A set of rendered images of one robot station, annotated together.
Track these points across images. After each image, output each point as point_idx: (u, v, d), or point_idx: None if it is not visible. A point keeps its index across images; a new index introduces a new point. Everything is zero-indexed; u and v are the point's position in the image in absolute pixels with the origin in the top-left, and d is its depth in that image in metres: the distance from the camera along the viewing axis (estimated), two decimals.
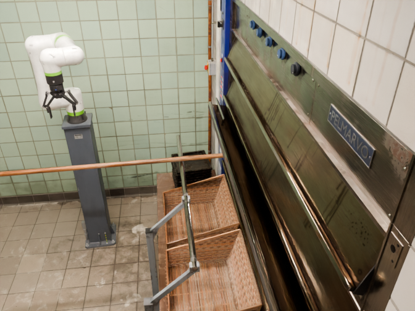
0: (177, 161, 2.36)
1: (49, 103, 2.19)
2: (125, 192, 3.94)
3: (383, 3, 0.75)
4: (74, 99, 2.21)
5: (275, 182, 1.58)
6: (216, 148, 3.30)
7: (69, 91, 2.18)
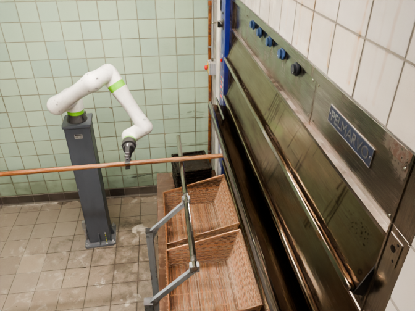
0: (177, 161, 2.36)
1: None
2: (125, 192, 3.94)
3: (383, 3, 0.75)
4: (125, 149, 2.36)
5: (275, 182, 1.58)
6: (216, 148, 3.30)
7: (125, 144, 2.40)
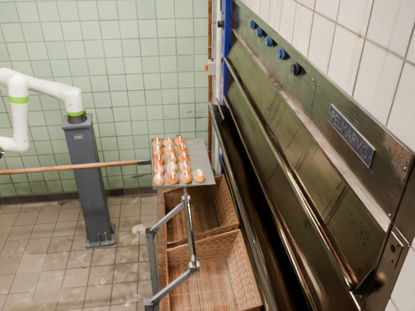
0: (36, 172, 2.25)
1: None
2: (125, 192, 3.94)
3: (383, 3, 0.75)
4: None
5: (275, 182, 1.58)
6: (216, 148, 3.30)
7: None
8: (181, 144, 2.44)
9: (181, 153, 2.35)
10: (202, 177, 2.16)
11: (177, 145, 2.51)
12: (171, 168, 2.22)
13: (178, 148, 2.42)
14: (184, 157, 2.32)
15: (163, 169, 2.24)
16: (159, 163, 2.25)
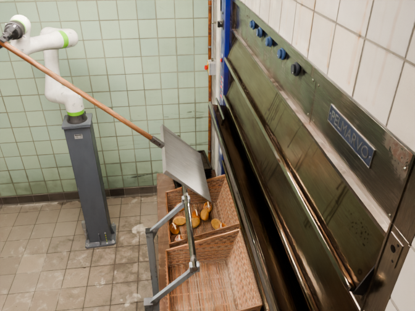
0: (57, 81, 1.98)
1: None
2: (125, 192, 3.94)
3: (383, 3, 0.75)
4: (8, 27, 1.89)
5: (275, 182, 1.58)
6: (216, 148, 3.30)
7: (13, 23, 1.93)
8: (196, 210, 2.77)
9: (171, 225, 2.65)
10: None
11: None
12: None
13: (193, 214, 2.76)
14: (176, 229, 2.62)
15: (226, 230, 2.55)
16: (221, 225, 2.56)
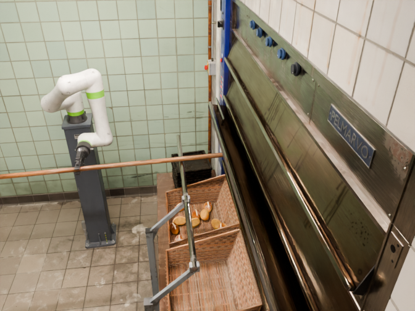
0: (129, 166, 2.32)
1: None
2: (125, 192, 3.94)
3: (383, 3, 0.75)
4: (76, 154, 2.33)
5: (275, 182, 1.58)
6: (216, 148, 3.30)
7: (78, 149, 2.37)
8: (196, 210, 2.77)
9: (171, 225, 2.65)
10: None
11: None
12: None
13: (193, 214, 2.76)
14: (176, 229, 2.62)
15: (226, 230, 2.55)
16: (221, 225, 2.56)
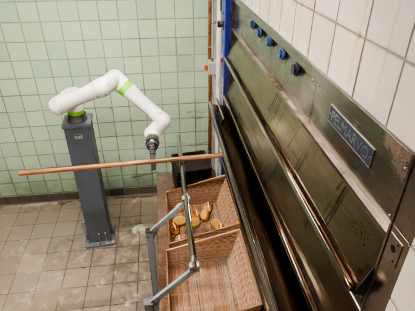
0: (202, 158, 2.38)
1: None
2: (125, 192, 3.94)
3: (383, 3, 0.75)
4: (149, 141, 2.37)
5: (275, 182, 1.58)
6: (216, 148, 3.30)
7: (150, 139, 2.43)
8: (196, 210, 2.77)
9: (171, 225, 2.65)
10: None
11: None
12: None
13: (193, 214, 2.76)
14: (176, 229, 2.62)
15: (226, 230, 2.55)
16: (221, 225, 2.56)
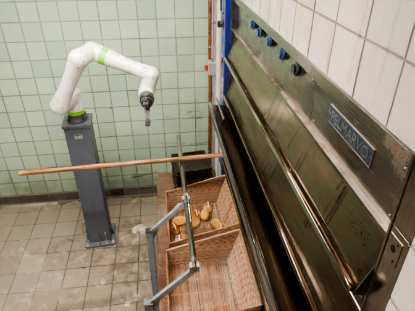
0: (202, 158, 2.38)
1: (145, 117, 2.33)
2: (125, 192, 3.94)
3: (383, 3, 0.75)
4: None
5: (275, 182, 1.58)
6: (216, 148, 3.30)
7: None
8: (196, 210, 2.77)
9: (171, 225, 2.65)
10: None
11: None
12: None
13: (193, 214, 2.76)
14: (176, 229, 2.62)
15: (226, 230, 2.55)
16: (221, 225, 2.56)
